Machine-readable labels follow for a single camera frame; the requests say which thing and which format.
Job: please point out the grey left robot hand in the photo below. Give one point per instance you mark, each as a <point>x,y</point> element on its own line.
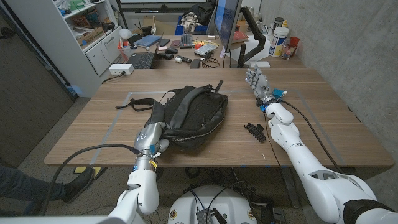
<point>149,137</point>

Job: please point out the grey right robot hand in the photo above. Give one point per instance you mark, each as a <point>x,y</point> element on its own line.
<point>259,82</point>

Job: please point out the black backpack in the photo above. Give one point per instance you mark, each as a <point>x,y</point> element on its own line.
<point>192,115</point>

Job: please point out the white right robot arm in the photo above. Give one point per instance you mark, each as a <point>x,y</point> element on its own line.
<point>298,155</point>

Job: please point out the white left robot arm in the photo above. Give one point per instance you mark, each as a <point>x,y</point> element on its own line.
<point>146,186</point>

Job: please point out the black claw hair clip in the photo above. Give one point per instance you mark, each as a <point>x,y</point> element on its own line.
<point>255,133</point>

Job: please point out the small white box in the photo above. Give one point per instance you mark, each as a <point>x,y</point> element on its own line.
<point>260,64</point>

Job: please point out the white wipes canister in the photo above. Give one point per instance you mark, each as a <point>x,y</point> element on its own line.
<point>278,42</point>

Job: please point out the red book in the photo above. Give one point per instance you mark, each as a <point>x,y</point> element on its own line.
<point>240,36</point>

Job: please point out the black lid bottle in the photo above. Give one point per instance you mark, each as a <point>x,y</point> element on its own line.
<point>279,22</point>

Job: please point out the black computer monitor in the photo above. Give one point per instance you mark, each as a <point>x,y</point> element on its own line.
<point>225,21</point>

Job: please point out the white power strip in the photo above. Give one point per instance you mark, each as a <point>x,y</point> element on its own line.
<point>121,69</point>

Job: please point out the yellow foot pedal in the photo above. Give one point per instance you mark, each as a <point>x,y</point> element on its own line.
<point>82,169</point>

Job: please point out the black laptop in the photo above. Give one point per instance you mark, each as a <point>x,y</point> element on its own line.
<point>141,60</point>

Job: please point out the black remote control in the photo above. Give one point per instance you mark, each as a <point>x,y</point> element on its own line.
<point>184,59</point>

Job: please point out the black keypad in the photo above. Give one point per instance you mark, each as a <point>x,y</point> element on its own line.
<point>186,40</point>

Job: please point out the black shoe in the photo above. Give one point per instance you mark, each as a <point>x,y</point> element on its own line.
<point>79,185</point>

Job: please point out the black computer mouse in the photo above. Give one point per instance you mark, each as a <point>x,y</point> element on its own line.
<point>171,50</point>

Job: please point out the blue storage bin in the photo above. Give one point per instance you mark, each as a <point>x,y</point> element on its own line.
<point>186,30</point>

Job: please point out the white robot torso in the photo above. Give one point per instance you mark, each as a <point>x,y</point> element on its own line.
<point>217,202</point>

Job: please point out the blue notebook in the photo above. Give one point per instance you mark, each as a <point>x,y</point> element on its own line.
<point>147,41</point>

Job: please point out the grey table leg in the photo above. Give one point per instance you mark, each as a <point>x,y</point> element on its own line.
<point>290,189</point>

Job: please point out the person leg dark trousers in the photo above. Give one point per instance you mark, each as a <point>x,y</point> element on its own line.
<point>25,186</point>

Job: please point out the white shelf cabinet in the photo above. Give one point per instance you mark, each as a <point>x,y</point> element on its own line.
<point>56,40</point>

